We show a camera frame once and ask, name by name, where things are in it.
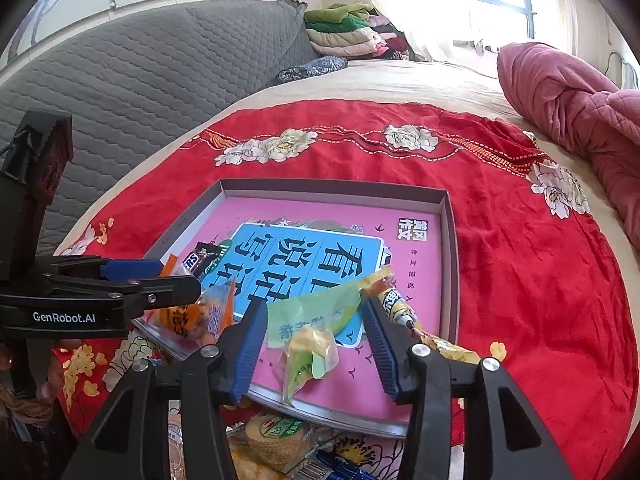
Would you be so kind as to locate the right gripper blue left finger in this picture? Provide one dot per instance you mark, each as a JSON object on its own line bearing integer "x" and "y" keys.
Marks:
{"x": 246, "y": 342}

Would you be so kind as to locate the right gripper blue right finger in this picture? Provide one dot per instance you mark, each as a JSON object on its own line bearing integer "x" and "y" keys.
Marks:
{"x": 390, "y": 343}

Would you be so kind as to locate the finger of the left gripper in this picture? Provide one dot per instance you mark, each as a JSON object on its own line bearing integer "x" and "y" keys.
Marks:
{"x": 138, "y": 296}
{"x": 118, "y": 270}

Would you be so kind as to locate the orange peanut snack bag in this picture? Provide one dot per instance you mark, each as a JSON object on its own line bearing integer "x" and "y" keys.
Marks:
{"x": 182, "y": 329}

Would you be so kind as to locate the green and yellow candy packet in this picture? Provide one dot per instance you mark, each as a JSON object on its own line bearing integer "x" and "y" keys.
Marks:
{"x": 304, "y": 329}

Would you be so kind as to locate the orange cracker snack packet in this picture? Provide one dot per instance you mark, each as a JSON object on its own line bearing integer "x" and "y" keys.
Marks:
{"x": 248, "y": 465}

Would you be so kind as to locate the person's left hand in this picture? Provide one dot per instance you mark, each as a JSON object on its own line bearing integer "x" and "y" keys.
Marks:
{"x": 32, "y": 377}

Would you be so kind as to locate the yellow cartoon snack packet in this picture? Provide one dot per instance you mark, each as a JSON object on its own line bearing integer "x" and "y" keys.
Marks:
{"x": 381, "y": 285}

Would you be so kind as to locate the grey cardboard tray box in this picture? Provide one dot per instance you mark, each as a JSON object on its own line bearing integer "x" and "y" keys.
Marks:
{"x": 325, "y": 209}

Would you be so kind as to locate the Snickers chocolate bar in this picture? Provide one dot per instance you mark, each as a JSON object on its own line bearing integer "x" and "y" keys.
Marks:
{"x": 200, "y": 258}

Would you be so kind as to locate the round cake green label packet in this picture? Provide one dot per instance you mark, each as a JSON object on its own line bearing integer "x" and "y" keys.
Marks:
{"x": 281, "y": 442}

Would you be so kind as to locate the pink and blue book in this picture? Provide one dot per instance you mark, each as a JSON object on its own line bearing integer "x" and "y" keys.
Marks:
{"x": 320, "y": 269}

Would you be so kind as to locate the blue wrapped candy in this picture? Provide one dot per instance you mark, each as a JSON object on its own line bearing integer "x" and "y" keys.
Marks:
{"x": 341, "y": 469}

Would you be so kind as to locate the red floral blanket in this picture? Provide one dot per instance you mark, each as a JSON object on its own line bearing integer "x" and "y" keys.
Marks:
{"x": 500, "y": 259}

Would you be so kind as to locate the grey quilted sofa cover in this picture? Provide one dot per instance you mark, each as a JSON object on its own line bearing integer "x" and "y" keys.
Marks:
{"x": 135, "y": 84}

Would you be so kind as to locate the beige bed sheet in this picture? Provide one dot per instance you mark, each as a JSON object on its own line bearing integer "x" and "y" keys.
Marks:
{"x": 425, "y": 80}

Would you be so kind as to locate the dark patterned cloth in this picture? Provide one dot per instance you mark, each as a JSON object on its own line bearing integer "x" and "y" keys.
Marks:
{"x": 318, "y": 67}

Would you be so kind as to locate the pink quilted comforter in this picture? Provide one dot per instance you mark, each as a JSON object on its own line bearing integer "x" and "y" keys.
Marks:
{"x": 582, "y": 111}

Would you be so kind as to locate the stack of folded clothes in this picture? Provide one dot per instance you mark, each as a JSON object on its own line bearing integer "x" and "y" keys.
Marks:
{"x": 356, "y": 31}

